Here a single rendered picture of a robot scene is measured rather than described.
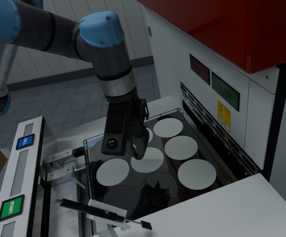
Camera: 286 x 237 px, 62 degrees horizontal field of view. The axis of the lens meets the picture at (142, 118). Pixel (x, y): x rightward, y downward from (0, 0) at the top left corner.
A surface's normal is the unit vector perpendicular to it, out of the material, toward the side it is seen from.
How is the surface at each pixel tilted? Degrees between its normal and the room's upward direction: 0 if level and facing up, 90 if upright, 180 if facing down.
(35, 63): 90
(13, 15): 80
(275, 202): 0
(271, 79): 90
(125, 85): 90
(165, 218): 0
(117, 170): 0
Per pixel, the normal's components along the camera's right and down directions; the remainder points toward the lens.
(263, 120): -0.94, 0.32
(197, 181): -0.21, -0.77
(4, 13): 0.72, 0.11
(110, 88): -0.28, 0.63
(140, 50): 0.00, 0.62
